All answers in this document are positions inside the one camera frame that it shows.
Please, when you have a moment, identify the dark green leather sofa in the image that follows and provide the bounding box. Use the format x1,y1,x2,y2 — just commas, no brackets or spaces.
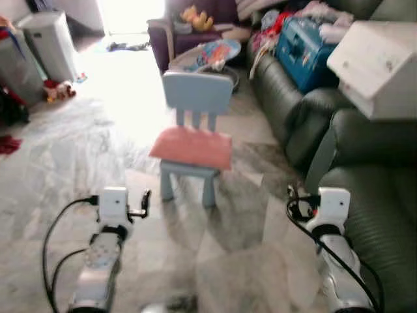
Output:
248,0,417,313

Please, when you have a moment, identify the soft dotted pillow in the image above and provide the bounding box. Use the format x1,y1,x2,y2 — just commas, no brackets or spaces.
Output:
149,126,233,171

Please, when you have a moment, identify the grey robot foot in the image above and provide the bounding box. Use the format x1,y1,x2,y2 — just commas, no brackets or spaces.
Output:
140,297,196,313

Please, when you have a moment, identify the light blue child chair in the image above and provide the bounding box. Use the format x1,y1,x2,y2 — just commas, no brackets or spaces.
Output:
160,70,234,209

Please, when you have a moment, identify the brown plush toy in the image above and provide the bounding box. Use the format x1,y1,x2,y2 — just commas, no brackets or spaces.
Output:
42,80,77,103

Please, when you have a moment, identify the red cloth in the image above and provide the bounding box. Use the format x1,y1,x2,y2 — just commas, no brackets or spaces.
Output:
0,134,22,156

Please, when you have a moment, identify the blue plastic case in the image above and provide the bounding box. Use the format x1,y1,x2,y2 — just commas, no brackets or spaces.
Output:
275,16,339,92

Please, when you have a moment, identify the white wooden box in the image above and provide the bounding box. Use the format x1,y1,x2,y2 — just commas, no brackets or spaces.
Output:
326,21,417,121

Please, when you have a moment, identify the purple armchair with cream trim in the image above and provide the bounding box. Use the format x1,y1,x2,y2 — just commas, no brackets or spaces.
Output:
147,0,252,72

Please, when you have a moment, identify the baby bouncer with lion print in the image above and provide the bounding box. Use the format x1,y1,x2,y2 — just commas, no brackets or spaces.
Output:
171,39,243,89

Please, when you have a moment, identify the folded grey cloth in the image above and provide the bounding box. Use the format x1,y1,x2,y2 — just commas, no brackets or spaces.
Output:
175,21,194,35

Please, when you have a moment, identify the grey plastic bin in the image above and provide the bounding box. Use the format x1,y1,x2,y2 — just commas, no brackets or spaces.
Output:
0,26,45,108

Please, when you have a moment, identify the white air purifier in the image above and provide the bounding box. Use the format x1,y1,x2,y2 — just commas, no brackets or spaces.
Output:
16,11,79,84

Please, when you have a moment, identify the yellow bear plush toy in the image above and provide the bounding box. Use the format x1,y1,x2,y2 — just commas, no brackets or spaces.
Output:
180,5,214,32

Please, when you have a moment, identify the pile of colourful clothes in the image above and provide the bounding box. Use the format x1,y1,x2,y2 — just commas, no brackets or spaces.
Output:
251,0,356,59

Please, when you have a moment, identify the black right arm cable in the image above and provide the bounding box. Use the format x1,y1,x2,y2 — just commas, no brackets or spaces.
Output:
285,199,385,313

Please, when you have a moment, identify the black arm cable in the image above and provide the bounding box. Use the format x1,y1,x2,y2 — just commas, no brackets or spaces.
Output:
285,199,385,313
42,194,100,313

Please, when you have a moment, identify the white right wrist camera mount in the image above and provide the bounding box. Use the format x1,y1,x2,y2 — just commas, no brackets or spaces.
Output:
318,188,351,226

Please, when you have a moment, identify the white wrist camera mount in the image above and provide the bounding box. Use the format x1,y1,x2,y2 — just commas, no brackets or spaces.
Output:
318,188,351,226
98,187,129,226

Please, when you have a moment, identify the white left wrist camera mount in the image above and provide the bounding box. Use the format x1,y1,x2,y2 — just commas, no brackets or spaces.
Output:
98,187,129,226

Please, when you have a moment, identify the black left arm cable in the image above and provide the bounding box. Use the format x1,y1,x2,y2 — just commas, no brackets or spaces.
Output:
42,194,100,313

